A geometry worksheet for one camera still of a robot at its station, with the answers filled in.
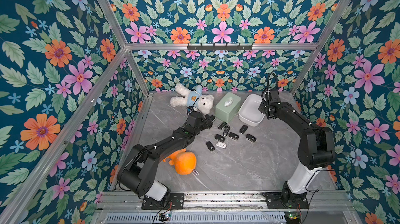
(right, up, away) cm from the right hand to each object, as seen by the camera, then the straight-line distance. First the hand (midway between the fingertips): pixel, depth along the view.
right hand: (265, 106), depth 95 cm
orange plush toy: (-47, -28, -17) cm, 57 cm away
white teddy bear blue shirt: (-40, +2, +9) cm, 41 cm away
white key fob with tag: (-28, -23, -3) cm, 36 cm away
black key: (-13, -15, +3) cm, 20 cm away
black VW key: (-20, -18, +1) cm, 27 cm away
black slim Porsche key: (-23, -14, +3) cm, 27 cm away
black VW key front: (-34, -23, -4) cm, 42 cm away
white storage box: (-7, -4, +13) cm, 15 cm away
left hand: (-35, -7, -6) cm, 36 cm away
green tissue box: (-22, -1, +6) cm, 23 cm away
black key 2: (-9, -20, -1) cm, 22 cm away
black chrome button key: (-26, -12, +4) cm, 29 cm away
